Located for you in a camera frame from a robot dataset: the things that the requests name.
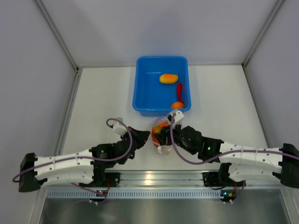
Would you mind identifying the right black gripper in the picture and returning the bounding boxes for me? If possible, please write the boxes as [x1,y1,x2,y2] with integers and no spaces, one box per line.
[155,120,197,155]

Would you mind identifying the clear zip top bag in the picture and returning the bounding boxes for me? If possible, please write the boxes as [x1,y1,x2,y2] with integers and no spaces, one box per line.
[149,117,172,155]

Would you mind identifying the red fake chili pepper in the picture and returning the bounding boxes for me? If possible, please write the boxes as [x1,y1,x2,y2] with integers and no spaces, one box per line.
[176,83,184,104]

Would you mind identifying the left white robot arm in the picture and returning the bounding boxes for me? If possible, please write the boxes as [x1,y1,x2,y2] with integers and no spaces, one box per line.
[13,127,150,193]

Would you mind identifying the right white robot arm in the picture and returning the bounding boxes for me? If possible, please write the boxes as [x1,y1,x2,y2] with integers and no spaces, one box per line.
[152,125,299,189]

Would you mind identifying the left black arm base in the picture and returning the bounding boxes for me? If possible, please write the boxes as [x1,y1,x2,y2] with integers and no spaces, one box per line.
[93,172,121,187]

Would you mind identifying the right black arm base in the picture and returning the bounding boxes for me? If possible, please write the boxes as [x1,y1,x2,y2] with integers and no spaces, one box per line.
[202,172,227,189]

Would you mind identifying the orange yellow fake fruit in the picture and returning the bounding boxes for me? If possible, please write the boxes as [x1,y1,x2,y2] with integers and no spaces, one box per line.
[151,126,161,144]

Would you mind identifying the blue plastic bin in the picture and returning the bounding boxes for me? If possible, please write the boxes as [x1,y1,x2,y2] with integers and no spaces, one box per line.
[132,56,192,117]

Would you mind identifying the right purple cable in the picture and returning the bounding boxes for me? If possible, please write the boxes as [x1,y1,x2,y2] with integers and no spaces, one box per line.
[170,114,299,165]

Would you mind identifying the purple cable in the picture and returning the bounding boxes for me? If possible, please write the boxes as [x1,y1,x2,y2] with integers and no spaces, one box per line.
[12,118,134,182]
[170,114,299,165]

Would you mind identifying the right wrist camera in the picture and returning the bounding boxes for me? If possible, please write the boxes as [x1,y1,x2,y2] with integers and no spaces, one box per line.
[166,109,185,127]

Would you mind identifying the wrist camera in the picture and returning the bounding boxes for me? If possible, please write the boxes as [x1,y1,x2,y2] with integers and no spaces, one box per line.
[112,117,127,136]
[166,109,185,127]

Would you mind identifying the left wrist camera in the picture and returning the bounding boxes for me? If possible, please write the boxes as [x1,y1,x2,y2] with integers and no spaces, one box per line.
[112,117,127,136]

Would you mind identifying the aluminium rail frame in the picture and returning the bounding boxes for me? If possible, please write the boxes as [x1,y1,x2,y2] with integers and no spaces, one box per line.
[37,169,292,188]

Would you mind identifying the slotted cable duct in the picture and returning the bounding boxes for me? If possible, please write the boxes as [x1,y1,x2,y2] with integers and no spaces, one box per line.
[47,189,234,199]

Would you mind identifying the left aluminium corner post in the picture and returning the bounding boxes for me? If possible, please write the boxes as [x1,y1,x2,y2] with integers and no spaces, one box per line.
[33,0,78,71]

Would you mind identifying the aluminium corner post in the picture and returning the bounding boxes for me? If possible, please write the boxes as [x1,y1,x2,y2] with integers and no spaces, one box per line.
[242,0,285,69]
[33,0,78,71]

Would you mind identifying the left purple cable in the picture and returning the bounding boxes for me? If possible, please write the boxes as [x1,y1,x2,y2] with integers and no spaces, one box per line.
[12,118,134,182]

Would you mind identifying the right aluminium corner post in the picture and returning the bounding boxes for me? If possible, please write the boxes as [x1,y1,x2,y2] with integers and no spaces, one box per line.
[242,0,285,69]

